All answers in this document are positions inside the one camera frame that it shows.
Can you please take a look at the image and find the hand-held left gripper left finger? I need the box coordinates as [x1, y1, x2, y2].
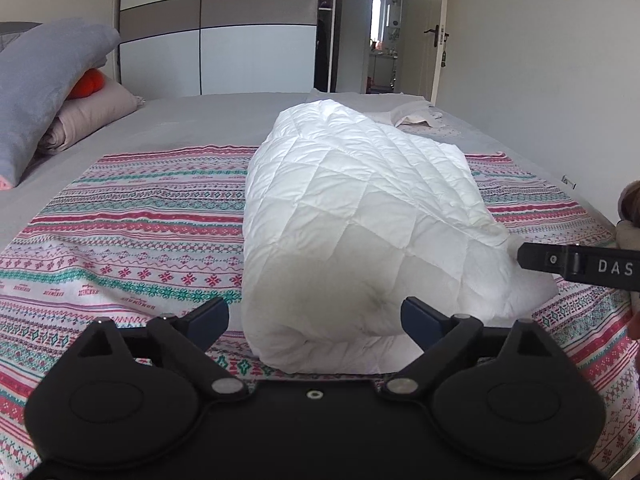
[75, 296, 251, 403]

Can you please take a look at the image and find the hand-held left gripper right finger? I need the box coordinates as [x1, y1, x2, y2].
[382, 296, 552, 403]

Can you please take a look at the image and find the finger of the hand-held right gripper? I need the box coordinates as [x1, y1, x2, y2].
[516, 241, 584, 281]

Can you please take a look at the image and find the white quilted hooded jacket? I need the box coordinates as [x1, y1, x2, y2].
[242, 99, 559, 376]

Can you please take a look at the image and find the patterned red green blanket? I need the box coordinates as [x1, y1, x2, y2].
[0, 145, 640, 476]

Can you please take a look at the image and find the beige folded cloth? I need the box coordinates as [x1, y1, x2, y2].
[305, 87, 447, 128]

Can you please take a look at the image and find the grey bed sheet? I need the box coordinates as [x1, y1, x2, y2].
[0, 91, 616, 233]

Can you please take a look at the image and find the beige pillow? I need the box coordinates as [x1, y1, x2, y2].
[37, 80, 146, 156]

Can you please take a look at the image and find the orange plush cushion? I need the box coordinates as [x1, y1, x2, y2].
[67, 69, 105, 100]

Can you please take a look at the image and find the cream room door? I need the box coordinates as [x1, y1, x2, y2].
[400, 0, 450, 104]

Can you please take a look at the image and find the grey-blue plush blanket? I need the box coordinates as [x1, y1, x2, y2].
[0, 17, 122, 191]

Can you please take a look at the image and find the white and taupe wardrobe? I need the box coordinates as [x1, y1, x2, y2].
[114, 0, 321, 99]

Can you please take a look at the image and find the grey quilted headboard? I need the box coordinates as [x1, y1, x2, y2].
[0, 22, 42, 52]

